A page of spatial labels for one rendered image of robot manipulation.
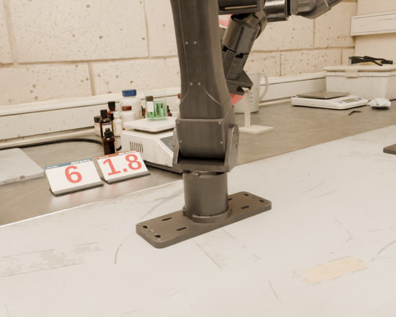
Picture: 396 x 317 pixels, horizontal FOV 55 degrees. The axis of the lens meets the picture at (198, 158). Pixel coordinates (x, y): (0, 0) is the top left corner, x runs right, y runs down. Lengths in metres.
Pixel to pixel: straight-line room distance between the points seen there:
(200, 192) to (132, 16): 1.00
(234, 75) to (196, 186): 0.30
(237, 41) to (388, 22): 1.48
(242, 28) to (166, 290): 0.47
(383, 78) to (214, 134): 1.31
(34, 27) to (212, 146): 0.91
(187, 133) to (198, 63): 0.09
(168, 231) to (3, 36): 0.92
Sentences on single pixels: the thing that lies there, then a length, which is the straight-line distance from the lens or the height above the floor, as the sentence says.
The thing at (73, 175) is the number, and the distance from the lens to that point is 0.76.
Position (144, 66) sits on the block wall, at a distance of 1.43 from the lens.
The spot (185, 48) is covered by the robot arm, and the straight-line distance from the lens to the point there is 0.48.
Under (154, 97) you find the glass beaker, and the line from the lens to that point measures 0.86.
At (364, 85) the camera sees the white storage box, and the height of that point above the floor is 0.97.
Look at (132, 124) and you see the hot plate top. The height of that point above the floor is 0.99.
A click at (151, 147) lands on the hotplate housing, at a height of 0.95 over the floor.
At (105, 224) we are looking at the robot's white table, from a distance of 0.58.
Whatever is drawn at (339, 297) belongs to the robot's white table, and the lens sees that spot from 0.41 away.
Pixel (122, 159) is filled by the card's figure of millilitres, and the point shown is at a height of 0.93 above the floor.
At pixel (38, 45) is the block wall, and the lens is 1.31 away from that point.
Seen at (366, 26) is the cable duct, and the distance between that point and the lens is 2.19.
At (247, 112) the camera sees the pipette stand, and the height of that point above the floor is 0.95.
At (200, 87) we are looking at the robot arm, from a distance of 0.49.
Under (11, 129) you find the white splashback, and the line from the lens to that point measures 1.26.
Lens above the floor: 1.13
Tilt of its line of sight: 15 degrees down
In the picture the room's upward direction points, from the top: 3 degrees counter-clockwise
